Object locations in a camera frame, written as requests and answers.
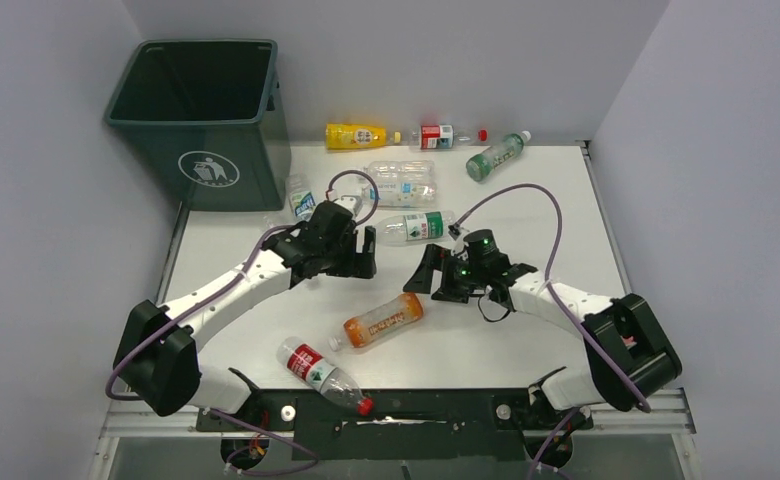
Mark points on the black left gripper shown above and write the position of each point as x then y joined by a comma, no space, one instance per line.
363,268

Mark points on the red label bottle red cap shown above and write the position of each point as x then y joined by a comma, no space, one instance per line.
445,137

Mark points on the clear unlabelled bottle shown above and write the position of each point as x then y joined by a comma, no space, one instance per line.
400,171

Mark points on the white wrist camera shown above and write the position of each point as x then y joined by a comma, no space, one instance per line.
458,233
352,203

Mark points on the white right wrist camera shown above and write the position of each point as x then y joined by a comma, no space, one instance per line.
458,233

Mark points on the orange tea bottle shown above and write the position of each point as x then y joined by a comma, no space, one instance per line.
363,330

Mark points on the aluminium frame rail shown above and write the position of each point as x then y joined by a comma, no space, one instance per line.
671,415

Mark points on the white blue label tea bottle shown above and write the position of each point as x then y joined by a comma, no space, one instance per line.
401,195

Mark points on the yellow juice bottle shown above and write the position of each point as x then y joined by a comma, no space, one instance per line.
342,136

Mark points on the red label bottle front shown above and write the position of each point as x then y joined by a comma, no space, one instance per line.
316,371

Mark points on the green label bottle green cap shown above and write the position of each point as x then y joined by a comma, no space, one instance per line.
411,228

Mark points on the blue green label water bottle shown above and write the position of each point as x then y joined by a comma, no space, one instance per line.
301,200

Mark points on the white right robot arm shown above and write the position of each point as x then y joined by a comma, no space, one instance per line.
629,356

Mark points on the green tinted bottle white cap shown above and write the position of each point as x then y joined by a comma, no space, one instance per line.
480,166

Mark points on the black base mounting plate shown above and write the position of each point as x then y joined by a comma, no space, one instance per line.
423,424

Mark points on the dark green trash bin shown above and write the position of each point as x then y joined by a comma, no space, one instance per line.
206,117

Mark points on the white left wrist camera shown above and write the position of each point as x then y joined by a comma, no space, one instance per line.
352,203

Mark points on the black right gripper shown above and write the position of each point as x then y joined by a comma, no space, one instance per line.
439,259

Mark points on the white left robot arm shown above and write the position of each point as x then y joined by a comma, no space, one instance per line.
157,359

